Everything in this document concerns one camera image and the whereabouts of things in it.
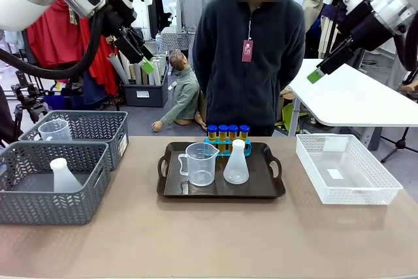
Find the mannequin in grey-green shirt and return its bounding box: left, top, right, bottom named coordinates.
left=152, top=49, right=207, bottom=132

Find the blue test tube rack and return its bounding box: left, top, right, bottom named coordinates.
left=204, top=137, right=252, bottom=157

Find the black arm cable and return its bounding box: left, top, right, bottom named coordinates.
left=393, top=24, right=418, bottom=73
left=0, top=9, right=114, bottom=80

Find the figure in beige coat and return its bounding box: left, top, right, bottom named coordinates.
left=292, top=0, right=340, bottom=59

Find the grey perforated basket with label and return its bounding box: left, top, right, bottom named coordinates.
left=18, top=110, right=129, bottom=172

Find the dark brown serving tray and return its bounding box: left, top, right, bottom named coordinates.
left=156, top=141, right=287, bottom=199

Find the red hanging garment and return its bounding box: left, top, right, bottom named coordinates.
left=25, top=0, right=119, bottom=97

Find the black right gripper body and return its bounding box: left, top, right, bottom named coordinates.
left=336, top=1, right=394, bottom=52

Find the person in dark fleece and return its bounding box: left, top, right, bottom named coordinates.
left=192, top=0, right=306, bottom=138

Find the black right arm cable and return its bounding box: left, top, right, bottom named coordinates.
left=393, top=24, right=418, bottom=73

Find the white paper roll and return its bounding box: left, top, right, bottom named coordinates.
left=106, top=52, right=131, bottom=86

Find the person in grey hoodie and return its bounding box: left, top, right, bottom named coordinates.
left=178, top=0, right=215, bottom=61

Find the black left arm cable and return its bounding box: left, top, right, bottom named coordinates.
left=0, top=9, right=114, bottom=80

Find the white table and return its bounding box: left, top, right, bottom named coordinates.
left=282, top=58, right=418, bottom=153

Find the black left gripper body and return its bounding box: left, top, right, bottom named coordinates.
left=103, top=0, right=138, bottom=44

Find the dark grey storage bin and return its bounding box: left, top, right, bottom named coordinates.
left=122, top=79, right=166, bottom=108

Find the clear plastic measuring beaker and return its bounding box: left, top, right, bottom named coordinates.
left=178, top=141, right=220, bottom=188
left=37, top=119, right=73, bottom=142

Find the translucent white conical flask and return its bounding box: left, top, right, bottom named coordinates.
left=223, top=139, right=250, bottom=185
left=48, top=157, right=84, bottom=193

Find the checked tablecloth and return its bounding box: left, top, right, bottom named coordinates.
left=158, top=27, right=190, bottom=54

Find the maroon hang tag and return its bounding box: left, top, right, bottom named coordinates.
left=241, top=39, right=254, bottom=63

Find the dark blue hanging garment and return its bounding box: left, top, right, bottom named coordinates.
left=83, top=69, right=110, bottom=105

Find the black floor stand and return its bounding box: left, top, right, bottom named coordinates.
left=380, top=127, right=418, bottom=164

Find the white perforated plastic basket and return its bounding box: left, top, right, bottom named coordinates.
left=295, top=133, right=404, bottom=206

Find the green plastic object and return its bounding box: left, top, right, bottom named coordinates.
left=281, top=102, right=310, bottom=129

